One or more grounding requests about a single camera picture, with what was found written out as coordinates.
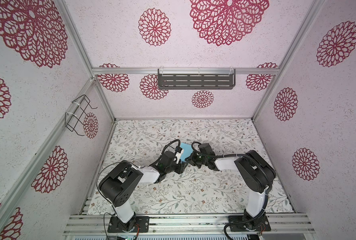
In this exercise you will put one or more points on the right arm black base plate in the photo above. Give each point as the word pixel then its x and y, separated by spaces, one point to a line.
pixel 260 224

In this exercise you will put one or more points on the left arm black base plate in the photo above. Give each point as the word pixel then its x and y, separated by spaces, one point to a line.
pixel 134 225

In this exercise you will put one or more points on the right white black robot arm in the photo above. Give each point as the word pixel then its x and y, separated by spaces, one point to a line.
pixel 257 174

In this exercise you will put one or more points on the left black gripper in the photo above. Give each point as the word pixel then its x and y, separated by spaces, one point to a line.
pixel 181 167

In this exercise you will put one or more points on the light blue square paper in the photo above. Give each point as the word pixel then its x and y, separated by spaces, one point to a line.
pixel 187 151

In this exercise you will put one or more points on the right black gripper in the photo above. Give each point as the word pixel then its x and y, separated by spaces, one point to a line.
pixel 191 159

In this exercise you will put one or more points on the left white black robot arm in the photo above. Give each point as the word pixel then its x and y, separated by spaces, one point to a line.
pixel 119 184

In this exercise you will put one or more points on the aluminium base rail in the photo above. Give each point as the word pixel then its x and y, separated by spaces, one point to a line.
pixel 198 224

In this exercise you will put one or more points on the dark grey slotted wall shelf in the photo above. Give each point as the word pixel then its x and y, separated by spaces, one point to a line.
pixel 195 81

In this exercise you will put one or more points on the black wire wall rack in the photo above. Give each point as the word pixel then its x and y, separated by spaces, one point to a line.
pixel 82 121

